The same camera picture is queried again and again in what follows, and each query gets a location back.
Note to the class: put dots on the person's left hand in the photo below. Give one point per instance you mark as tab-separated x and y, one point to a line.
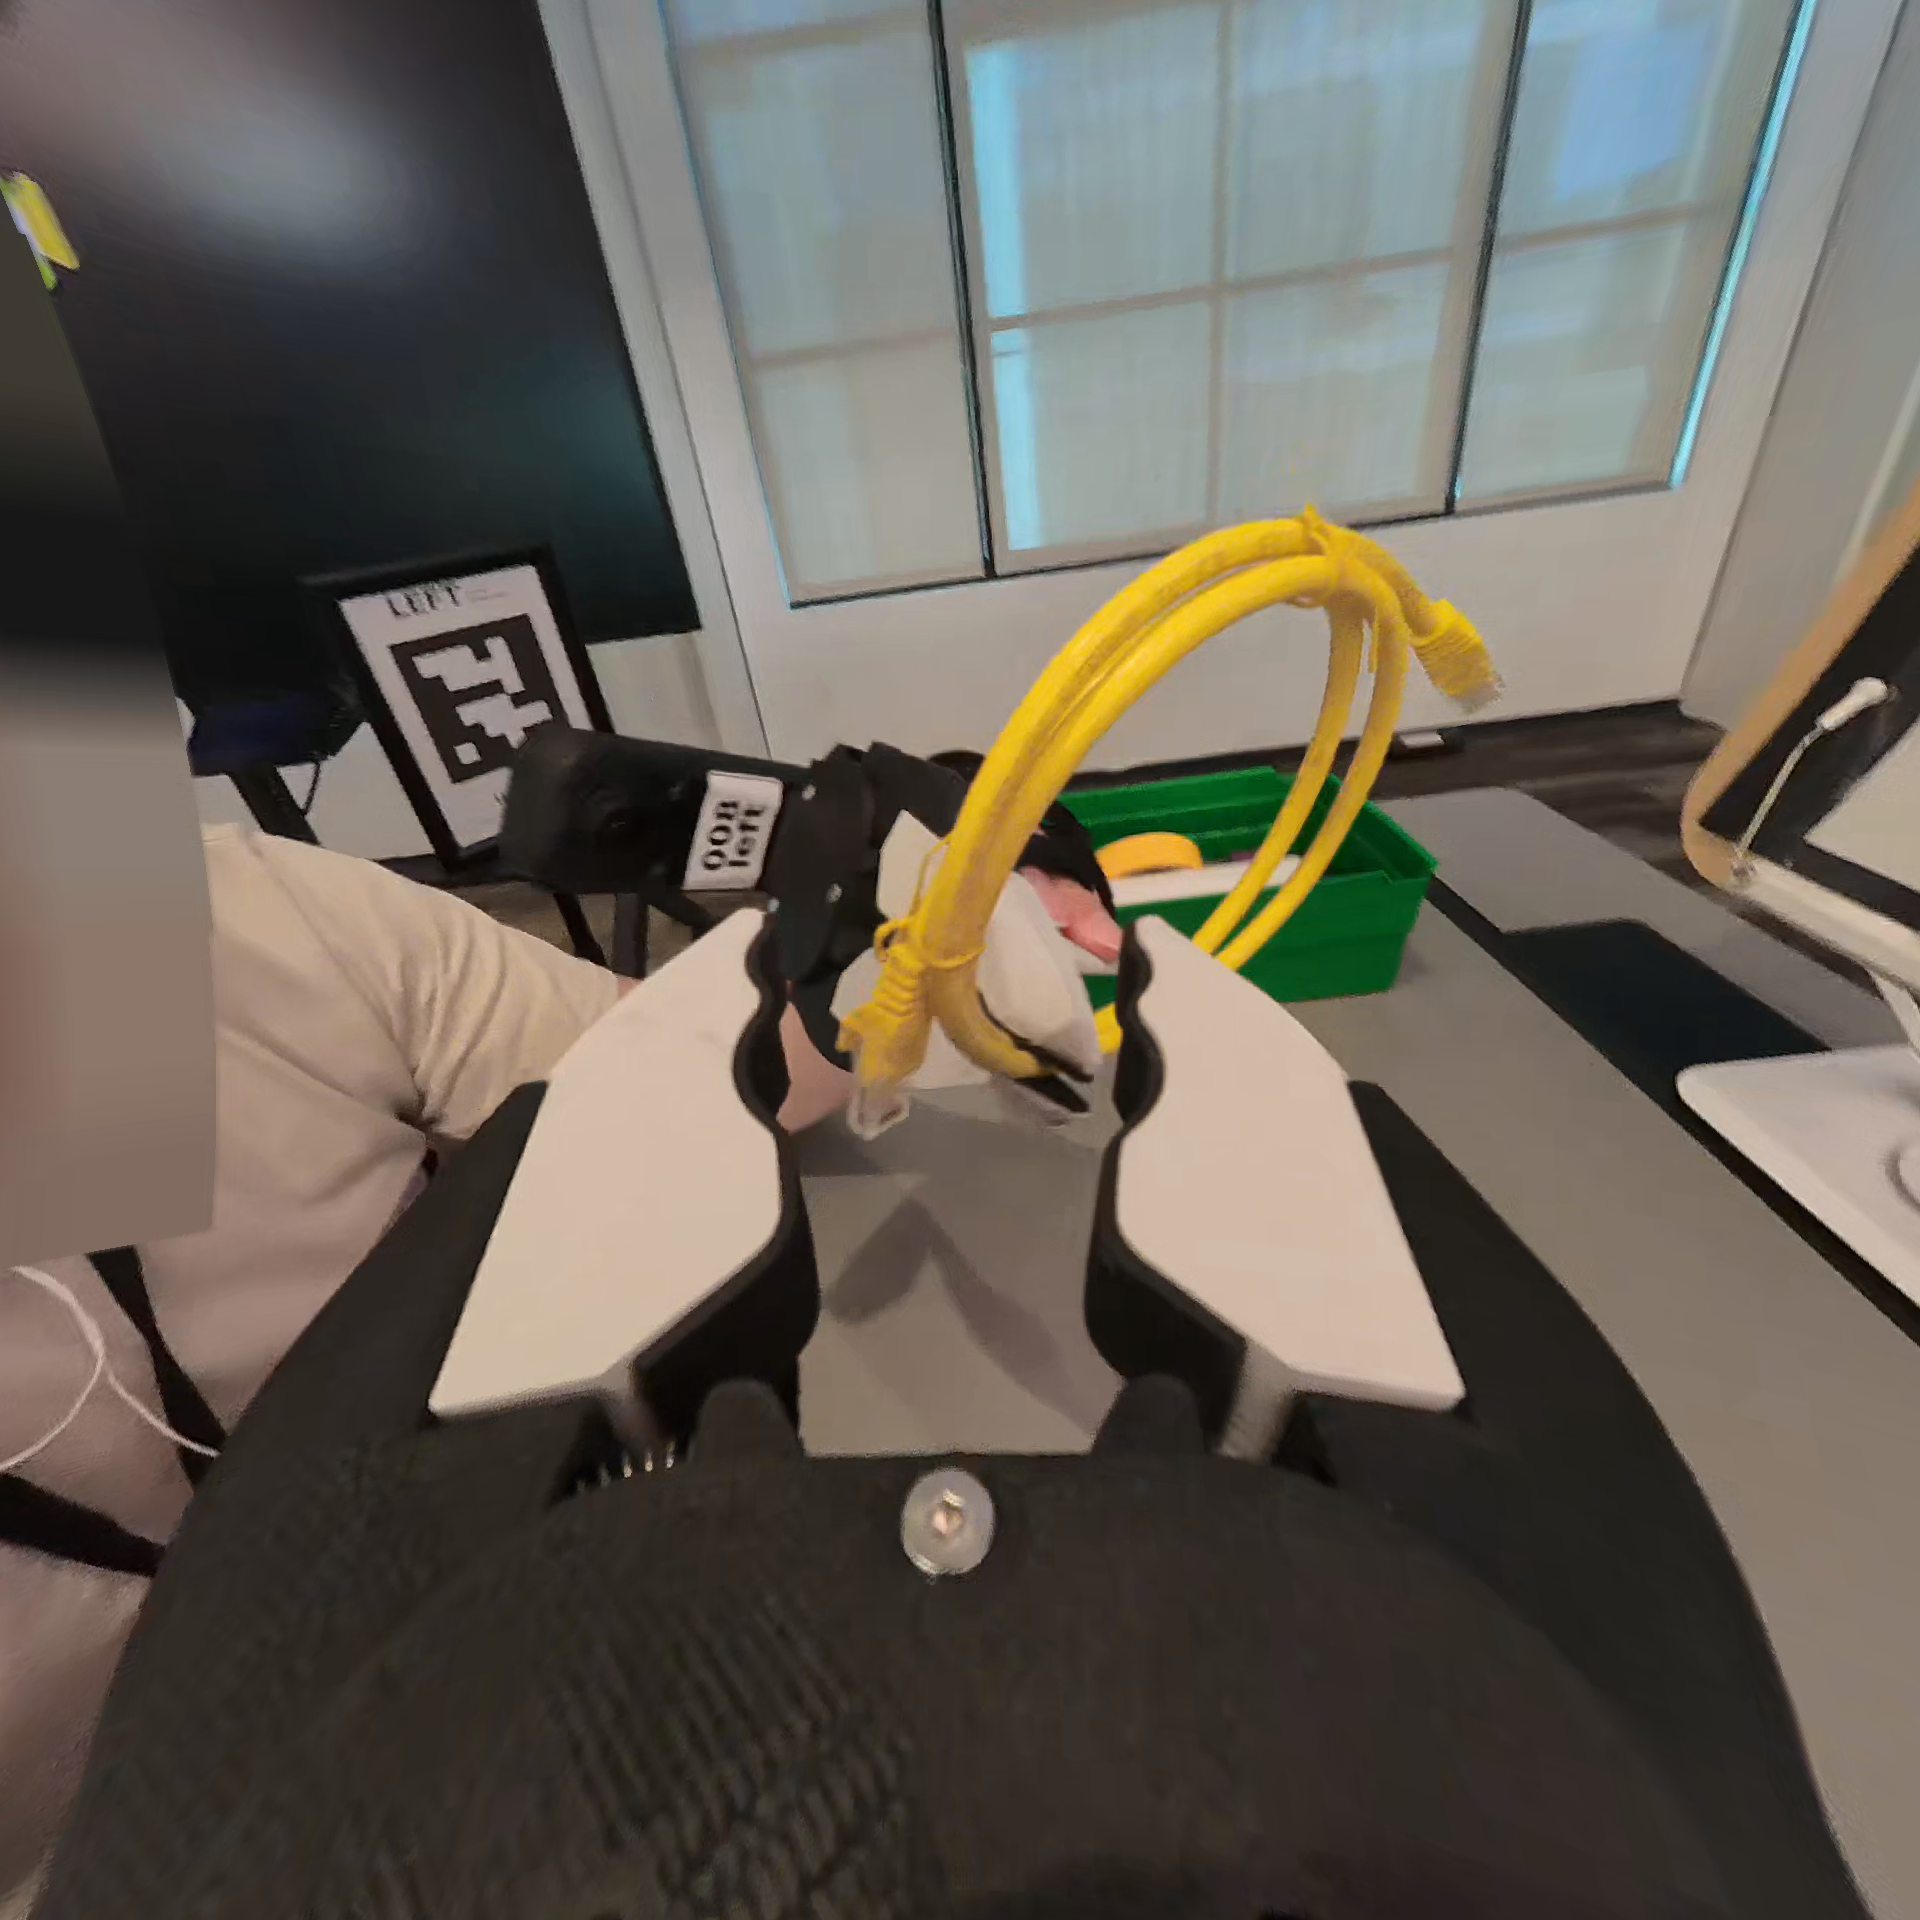
814	1086

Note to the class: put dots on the green plastic bin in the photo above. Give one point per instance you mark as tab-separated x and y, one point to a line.
1350	916

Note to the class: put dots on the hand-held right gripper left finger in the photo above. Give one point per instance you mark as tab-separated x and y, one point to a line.
629	1187

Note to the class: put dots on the white flat box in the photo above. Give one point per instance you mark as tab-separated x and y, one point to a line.
1185	885

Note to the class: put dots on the glass window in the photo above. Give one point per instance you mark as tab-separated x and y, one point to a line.
1230	271

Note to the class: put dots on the large black screen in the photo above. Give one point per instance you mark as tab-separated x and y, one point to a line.
372	372

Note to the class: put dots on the yellow tape roll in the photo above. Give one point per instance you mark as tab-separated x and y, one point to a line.
1150	853

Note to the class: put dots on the grey desk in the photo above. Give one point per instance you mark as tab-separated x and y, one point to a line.
1574	1275

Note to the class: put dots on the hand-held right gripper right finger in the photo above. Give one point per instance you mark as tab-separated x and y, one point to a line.
1274	1198

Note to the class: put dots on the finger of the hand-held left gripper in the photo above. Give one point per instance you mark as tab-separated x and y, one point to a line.
939	1051
1040	987

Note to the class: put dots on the black white marker sign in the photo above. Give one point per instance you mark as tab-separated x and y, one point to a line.
464	690

